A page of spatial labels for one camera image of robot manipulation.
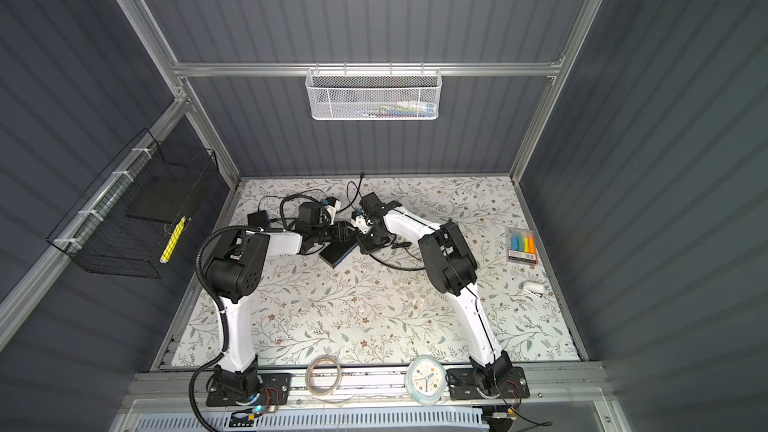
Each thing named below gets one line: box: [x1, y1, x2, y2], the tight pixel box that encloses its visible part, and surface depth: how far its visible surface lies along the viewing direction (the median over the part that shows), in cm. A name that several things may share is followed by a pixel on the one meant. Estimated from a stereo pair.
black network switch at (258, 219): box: [247, 210, 269, 227], surface depth 108 cm
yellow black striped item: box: [159, 216, 187, 264], surface depth 70 cm
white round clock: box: [404, 355, 448, 406], surface depth 74 cm
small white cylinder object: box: [522, 281, 545, 294], surface depth 91 cm
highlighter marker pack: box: [505, 227, 538, 265], surface depth 101 cm
